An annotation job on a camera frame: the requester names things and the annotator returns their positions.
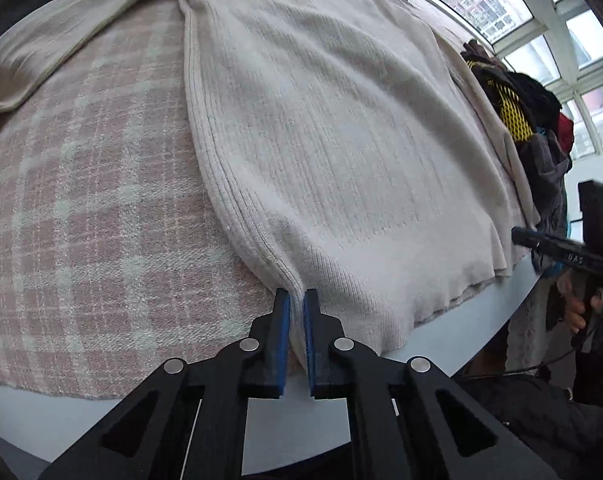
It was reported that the cream knit cardigan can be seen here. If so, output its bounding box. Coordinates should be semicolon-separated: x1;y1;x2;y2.
0;0;538;352

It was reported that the person's right hand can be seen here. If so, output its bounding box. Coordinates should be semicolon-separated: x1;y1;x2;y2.
556;270;587;334

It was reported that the grey garment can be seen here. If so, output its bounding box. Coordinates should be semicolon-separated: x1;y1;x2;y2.
515;129;574;276

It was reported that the red garment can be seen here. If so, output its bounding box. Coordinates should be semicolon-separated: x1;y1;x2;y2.
556;113;575;155

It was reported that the black garment on basket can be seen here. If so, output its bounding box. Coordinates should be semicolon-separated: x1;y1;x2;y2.
461;40;562;133

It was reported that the yellow mesh laundry basket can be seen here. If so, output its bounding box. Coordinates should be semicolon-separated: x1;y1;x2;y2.
466;60;533;143

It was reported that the pink plaid tablecloth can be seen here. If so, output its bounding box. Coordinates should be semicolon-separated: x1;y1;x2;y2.
0;0;306;399

